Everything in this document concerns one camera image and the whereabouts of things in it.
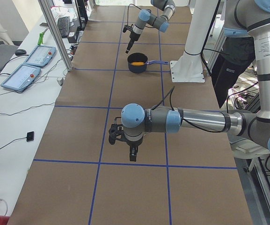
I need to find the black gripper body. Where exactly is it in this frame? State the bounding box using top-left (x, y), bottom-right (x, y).
top-left (109, 117), bottom-right (144, 147)
top-left (123, 24), bottom-right (141, 42)

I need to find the blue saucepan with handle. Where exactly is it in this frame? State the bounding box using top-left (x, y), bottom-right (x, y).
top-left (127, 52), bottom-right (169, 73)

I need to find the yellow corn cob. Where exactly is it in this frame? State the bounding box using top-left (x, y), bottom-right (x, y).
top-left (131, 62), bottom-right (145, 67)

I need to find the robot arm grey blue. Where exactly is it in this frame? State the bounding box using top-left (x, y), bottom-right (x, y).
top-left (123, 0), bottom-right (175, 53)
top-left (109, 0), bottom-right (270, 161)

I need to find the brown paper table mat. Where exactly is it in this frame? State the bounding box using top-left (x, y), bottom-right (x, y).
top-left (9, 6), bottom-right (252, 225)

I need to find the black computer keyboard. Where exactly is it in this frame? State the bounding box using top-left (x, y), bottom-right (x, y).
top-left (57, 16), bottom-right (70, 38)

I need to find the small black square sensor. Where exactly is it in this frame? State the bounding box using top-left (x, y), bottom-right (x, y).
top-left (26, 131), bottom-right (35, 142)

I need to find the far blue teach pendant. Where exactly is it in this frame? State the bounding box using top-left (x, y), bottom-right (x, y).
top-left (24, 45), bottom-right (56, 68)

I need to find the blue teach pendant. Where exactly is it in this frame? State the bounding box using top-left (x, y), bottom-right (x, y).
top-left (24, 45), bottom-right (56, 68)
top-left (1, 64), bottom-right (41, 93)

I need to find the near blue teach pendant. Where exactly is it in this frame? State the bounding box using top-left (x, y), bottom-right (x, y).
top-left (1, 64), bottom-right (41, 93)

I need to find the person in dark clothes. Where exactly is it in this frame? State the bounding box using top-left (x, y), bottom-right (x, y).
top-left (212, 37), bottom-right (255, 107)

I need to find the black computer mouse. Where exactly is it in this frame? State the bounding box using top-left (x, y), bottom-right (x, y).
top-left (15, 49), bottom-right (27, 56)

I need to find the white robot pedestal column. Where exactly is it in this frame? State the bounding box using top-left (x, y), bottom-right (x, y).
top-left (170, 0), bottom-right (220, 83)

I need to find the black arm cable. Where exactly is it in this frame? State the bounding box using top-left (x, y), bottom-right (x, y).
top-left (150, 86), bottom-right (229, 133)

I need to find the aluminium frame post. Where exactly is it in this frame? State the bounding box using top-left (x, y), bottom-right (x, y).
top-left (38, 0), bottom-right (73, 72)

